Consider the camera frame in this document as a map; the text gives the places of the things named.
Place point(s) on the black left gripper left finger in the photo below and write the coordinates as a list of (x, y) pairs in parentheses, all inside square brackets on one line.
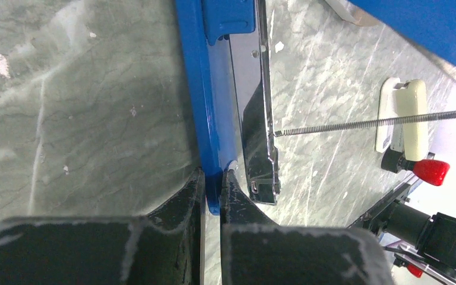
[(164, 246)]

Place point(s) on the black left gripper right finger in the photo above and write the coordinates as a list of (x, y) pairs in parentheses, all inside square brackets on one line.
[(256, 250)]

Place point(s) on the beige white stapler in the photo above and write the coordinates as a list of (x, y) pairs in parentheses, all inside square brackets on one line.
[(403, 100)]

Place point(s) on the blue black stapler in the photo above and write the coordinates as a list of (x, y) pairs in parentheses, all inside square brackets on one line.
[(299, 63)]

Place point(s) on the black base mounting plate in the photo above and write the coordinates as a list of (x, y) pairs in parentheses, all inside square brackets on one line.
[(404, 254)]

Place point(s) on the red black push button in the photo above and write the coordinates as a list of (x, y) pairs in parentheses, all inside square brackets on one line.
[(428, 170)]

